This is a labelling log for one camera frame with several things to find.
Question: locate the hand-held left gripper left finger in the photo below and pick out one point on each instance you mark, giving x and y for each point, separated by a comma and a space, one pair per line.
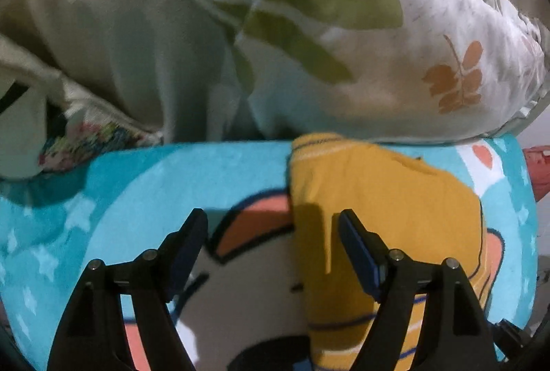
189, 250

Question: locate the orange striped sweater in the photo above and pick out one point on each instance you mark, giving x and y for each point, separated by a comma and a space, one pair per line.
386, 199

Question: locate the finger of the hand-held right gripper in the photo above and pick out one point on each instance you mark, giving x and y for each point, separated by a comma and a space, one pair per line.
511, 338

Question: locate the turquoise star print blanket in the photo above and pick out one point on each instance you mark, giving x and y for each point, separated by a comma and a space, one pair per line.
129, 182

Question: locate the red bag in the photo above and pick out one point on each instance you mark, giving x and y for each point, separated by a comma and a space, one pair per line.
539, 169

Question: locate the cream floral print cushion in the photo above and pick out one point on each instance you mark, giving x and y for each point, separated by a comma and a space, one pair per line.
77, 143

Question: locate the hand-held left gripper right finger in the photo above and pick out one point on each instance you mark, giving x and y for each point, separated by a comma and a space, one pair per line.
356, 244

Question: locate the beige cloth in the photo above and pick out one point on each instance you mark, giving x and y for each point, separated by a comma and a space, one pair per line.
120, 18

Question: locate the white leaf print pillow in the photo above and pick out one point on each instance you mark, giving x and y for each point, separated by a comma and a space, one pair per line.
365, 96

